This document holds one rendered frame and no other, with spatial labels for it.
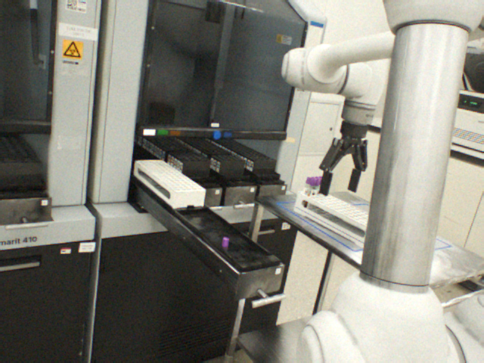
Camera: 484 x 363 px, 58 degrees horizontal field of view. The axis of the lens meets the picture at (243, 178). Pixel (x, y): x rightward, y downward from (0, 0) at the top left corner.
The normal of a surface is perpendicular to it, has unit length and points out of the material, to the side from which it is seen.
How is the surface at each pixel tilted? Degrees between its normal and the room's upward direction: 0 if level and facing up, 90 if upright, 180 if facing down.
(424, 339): 73
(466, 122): 90
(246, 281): 90
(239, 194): 90
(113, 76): 90
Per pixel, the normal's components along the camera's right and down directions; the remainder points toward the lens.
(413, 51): -0.69, -0.06
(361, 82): 0.06, 0.33
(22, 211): 0.58, 0.33
